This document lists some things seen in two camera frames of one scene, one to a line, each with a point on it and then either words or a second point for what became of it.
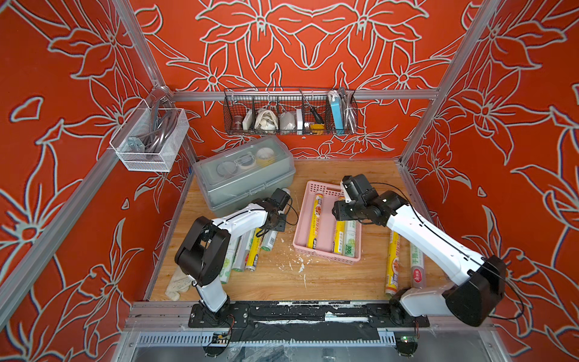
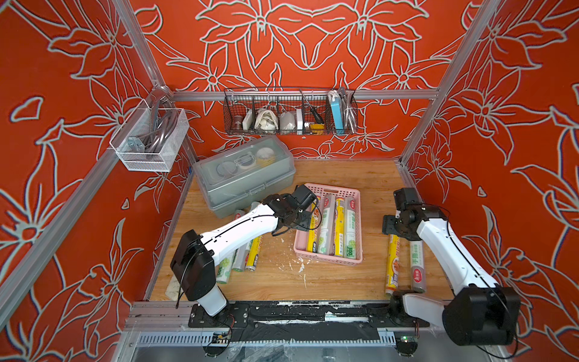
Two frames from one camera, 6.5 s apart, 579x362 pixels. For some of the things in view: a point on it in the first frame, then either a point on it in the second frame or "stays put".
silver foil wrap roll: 268,241 → 326,243
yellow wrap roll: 316,222 stays put
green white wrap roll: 350,238 stays put
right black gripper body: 347,211 → 393,225
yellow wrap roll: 253,254 stays put
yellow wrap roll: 338,237 stays put
